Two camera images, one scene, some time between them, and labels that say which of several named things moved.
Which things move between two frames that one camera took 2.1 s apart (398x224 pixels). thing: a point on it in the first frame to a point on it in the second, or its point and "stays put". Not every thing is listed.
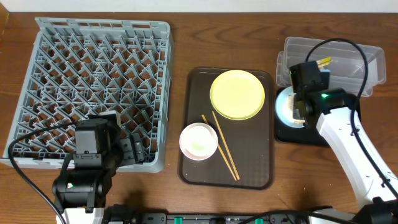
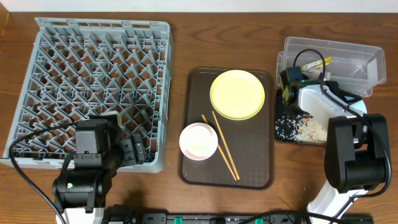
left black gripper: [137, 149] stays put
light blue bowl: [284, 106] to [358, 106]
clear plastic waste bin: [347, 71] stays put
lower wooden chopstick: [221, 151] stays put
